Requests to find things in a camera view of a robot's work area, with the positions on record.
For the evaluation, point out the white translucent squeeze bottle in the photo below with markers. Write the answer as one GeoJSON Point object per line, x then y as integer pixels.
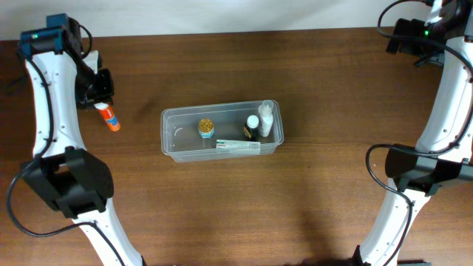
{"type": "Point", "coordinates": [265, 113]}

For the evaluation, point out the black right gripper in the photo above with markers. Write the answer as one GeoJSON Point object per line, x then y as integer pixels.
{"type": "Point", "coordinates": [400, 41]}

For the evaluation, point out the gold lid small jar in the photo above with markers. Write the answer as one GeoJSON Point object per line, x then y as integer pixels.
{"type": "Point", "coordinates": [206, 128]}

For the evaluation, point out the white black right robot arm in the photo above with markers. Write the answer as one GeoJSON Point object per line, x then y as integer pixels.
{"type": "Point", "coordinates": [441, 156]}

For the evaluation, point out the white Panadol box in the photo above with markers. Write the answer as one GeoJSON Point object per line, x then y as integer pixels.
{"type": "Point", "coordinates": [238, 146]}

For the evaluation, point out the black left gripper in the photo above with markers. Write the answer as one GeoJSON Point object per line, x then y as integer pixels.
{"type": "Point", "coordinates": [95, 98]}

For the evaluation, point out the orange Redoxon tablet tube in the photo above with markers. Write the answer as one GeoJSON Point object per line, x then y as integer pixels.
{"type": "Point", "coordinates": [108, 115]}

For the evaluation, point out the clear plastic container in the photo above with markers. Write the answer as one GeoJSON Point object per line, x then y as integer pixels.
{"type": "Point", "coordinates": [181, 140]}

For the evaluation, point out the dark bottle white cap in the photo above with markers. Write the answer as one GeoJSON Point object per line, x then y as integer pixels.
{"type": "Point", "coordinates": [250, 128]}

